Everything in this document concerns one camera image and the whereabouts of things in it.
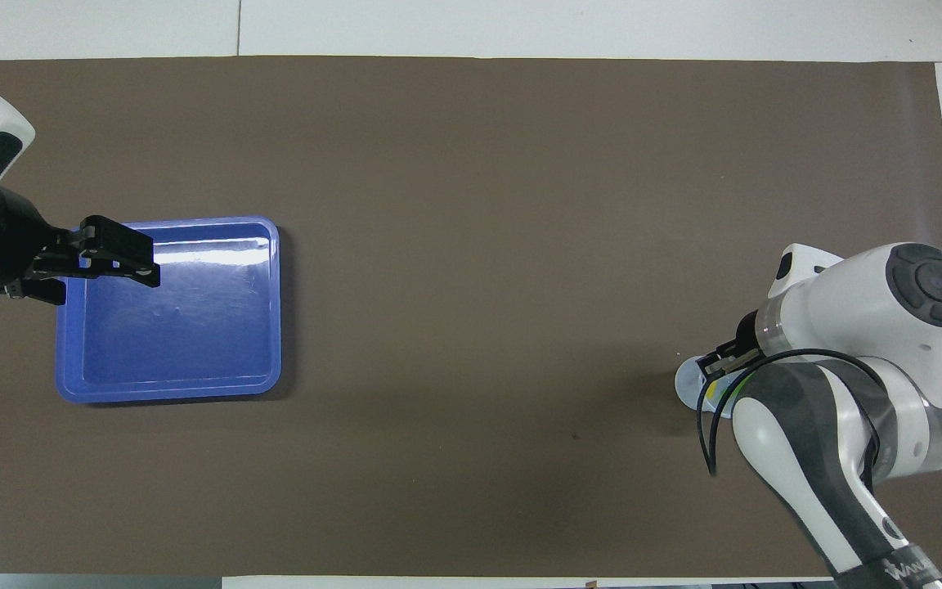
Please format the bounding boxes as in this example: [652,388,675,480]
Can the clear plastic cup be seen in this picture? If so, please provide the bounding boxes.
[675,353,740,420]

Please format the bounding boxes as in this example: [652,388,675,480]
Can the blue plastic tray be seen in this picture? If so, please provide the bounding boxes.
[56,215,282,405]

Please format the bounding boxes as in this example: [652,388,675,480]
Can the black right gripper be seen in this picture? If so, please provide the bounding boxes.
[700,313,760,375]

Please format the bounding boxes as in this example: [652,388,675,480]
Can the brown table mat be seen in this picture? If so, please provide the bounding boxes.
[0,56,942,578]

